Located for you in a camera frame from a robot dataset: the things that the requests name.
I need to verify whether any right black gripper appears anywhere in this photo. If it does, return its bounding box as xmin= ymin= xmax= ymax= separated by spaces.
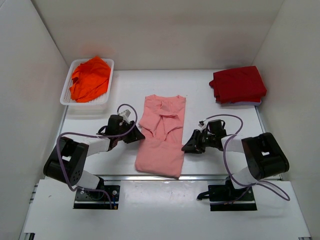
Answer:
xmin=181 ymin=129 xmax=215 ymax=154

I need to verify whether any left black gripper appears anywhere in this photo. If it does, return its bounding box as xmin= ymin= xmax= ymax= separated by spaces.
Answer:
xmin=116 ymin=120 xmax=146 ymax=144

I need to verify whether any pink polo shirt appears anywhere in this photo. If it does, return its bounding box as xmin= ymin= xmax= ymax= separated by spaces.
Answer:
xmin=134 ymin=94 xmax=186 ymax=179

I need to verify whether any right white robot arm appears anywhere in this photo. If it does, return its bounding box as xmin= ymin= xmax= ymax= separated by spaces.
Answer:
xmin=181 ymin=119 xmax=290 ymax=200

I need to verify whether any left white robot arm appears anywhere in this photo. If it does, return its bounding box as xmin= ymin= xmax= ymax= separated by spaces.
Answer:
xmin=43 ymin=113 xmax=145 ymax=199

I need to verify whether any orange t shirt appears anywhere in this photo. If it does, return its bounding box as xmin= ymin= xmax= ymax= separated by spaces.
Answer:
xmin=69 ymin=56 xmax=111 ymax=103

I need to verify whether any white tray under red shirt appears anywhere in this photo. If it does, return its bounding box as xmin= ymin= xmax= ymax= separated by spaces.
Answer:
xmin=225 ymin=100 xmax=262 ymax=106

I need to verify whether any folded red t shirt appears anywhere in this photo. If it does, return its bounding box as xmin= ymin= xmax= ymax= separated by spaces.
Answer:
xmin=209 ymin=66 xmax=267 ymax=104

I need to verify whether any white plastic basket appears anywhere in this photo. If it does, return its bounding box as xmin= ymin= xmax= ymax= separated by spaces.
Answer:
xmin=60 ymin=58 xmax=115 ymax=110

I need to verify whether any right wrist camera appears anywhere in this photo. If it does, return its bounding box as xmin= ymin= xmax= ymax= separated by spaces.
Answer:
xmin=198 ymin=120 xmax=209 ymax=132

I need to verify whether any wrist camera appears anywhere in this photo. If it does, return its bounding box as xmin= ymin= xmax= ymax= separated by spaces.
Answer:
xmin=198 ymin=120 xmax=209 ymax=132
xmin=118 ymin=109 xmax=131 ymax=124

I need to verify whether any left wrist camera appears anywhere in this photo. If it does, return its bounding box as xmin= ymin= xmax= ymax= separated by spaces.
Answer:
xmin=118 ymin=109 xmax=131 ymax=124

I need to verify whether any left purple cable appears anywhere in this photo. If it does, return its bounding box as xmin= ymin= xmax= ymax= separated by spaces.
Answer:
xmin=56 ymin=104 xmax=139 ymax=210

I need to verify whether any purple cable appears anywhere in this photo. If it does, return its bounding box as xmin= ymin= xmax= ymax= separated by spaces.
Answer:
xmin=56 ymin=104 xmax=139 ymax=210
xmin=199 ymin=114 xmax=291 ymax=206

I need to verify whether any aluminium table rail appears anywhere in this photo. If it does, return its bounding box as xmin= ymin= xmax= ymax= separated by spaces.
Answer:
xmin=99 ymin=174 xmax=227 ymax=181

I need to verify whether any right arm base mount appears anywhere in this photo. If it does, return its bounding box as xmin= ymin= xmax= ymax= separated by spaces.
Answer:
xmin=196 ymin=179 xmax=258 ymax=212

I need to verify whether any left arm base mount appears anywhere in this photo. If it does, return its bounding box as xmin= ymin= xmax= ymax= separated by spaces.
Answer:
xmin=73 ymin=181 xmax=121 ymax=210

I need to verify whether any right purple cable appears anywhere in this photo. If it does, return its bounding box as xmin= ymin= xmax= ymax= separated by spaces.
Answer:
xmin=199 ymin=114 xmax=291 ymax=206

